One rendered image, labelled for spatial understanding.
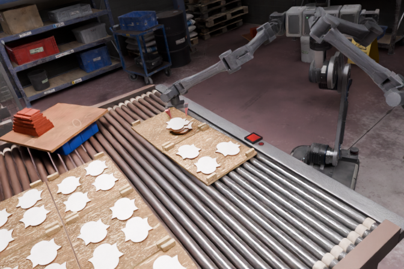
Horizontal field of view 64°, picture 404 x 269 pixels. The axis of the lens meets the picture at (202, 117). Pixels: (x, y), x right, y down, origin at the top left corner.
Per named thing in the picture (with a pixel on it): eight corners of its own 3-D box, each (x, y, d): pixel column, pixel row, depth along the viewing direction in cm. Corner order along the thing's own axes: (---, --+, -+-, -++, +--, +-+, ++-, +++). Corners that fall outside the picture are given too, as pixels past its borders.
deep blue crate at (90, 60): (104, 60, 626) (98, 41, 608) (112, 64, 596) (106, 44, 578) (79, 69, 602) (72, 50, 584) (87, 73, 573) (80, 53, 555)
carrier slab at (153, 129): (174, 108, 236) (173, 107, 236) (208, 128, 206) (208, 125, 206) (131, 128, 220) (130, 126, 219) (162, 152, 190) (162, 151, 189)
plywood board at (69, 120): (59, 104, 248) (58, 102, 247) (108, 111, 225) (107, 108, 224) (-1, 140, 210) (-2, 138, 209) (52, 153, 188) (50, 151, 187)
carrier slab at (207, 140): (209, 128, 206) (209, 126, 205) (257, 154, 176) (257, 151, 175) (163, 153, 189) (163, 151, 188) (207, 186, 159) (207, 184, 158)
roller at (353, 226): (151, 95, 273) (149, 90, 271) (374, 238, 127) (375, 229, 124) (146, 97, 271) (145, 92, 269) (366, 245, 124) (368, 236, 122)
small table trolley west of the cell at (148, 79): (151, 67, 594) (139, 17, 549) (176, 76, 539) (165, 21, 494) (121, 79, 562) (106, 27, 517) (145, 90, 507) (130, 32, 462)
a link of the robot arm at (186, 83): (243, 66, 166) (232, 47, 164) (238, 70, 162) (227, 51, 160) (185, 93, 194) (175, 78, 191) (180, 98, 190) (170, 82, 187)
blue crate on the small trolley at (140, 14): (136, 23, 534) (133, 10, 524) (159, 24, 506) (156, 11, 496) (120, 30, 508) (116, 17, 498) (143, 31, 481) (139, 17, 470)
